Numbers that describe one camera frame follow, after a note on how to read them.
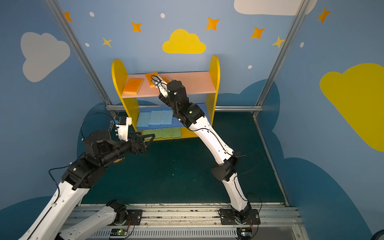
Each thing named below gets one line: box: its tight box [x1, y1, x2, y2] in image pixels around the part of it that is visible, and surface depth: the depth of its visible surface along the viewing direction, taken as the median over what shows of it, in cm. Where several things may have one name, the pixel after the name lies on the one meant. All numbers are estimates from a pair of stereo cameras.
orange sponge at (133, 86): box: [123, 78, 143, 95], surface depth 78 cm
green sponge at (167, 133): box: [161, 128, 173, 139], surface depth 109 cm
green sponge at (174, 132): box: [168, 127, 182, 138], surface depth 109 cm
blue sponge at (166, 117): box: [160, 110, 173, 125], surface depth 101 cm
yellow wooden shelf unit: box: [111, 55, 221, 140], surface depth 82 cm
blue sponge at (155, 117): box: [148, 110, 163, 125], surface depth 100 cm
